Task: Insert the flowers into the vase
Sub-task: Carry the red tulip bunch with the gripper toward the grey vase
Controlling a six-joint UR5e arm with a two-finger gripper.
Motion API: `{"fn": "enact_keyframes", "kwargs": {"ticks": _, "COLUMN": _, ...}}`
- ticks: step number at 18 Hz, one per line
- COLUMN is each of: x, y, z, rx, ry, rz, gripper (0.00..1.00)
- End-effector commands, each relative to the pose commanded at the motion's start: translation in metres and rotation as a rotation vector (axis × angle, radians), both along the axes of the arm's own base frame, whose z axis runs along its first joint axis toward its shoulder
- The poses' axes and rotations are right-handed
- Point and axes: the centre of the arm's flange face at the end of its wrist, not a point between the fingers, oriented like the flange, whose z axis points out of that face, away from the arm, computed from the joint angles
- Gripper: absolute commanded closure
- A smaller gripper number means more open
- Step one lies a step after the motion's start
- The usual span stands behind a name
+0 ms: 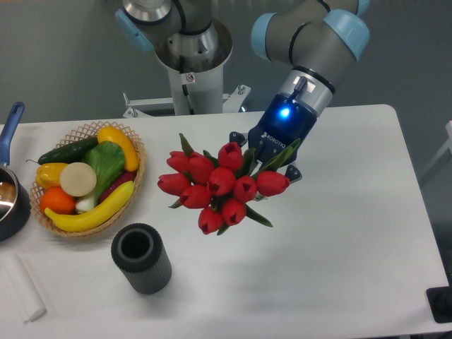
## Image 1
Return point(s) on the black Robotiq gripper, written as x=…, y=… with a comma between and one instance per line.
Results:
x=283, y=122

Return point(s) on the red tulip bouquet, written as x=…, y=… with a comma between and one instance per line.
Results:
x=221, y=186

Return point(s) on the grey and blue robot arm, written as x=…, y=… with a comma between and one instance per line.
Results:
x=320, y=40

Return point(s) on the dark grey ribbed vase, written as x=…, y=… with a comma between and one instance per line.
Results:
x=139, y=253

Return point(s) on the dark red eggplant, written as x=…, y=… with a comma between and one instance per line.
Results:
x=125, y=177

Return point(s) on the green bok choy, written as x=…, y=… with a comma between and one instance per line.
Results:
x=107, y=160

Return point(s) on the yellow squash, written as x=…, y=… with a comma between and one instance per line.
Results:
x=115, y=135

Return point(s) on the beige round onion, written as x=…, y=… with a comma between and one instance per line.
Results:
x=78, y=179

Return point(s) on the green cucumber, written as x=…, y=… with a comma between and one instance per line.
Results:
x=69, y=153

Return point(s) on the yellow banana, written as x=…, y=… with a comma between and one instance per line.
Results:
x=98, y=215

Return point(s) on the orange fruit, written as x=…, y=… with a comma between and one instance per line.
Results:
x=58, y=200

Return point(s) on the yellow bell pepper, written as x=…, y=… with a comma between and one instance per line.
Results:
x=48, y=175

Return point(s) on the black device at table edge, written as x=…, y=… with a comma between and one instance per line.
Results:
x=440, y=303

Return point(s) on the white rolled cloth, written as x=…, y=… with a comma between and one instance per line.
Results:
x=21, y=287

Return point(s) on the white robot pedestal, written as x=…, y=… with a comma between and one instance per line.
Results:
x=191, y=93

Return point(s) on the white frame at right edge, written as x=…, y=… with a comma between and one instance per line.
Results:
x=438, y=160

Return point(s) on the blue handled saucepan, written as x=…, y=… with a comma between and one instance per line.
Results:
x=15, y=202

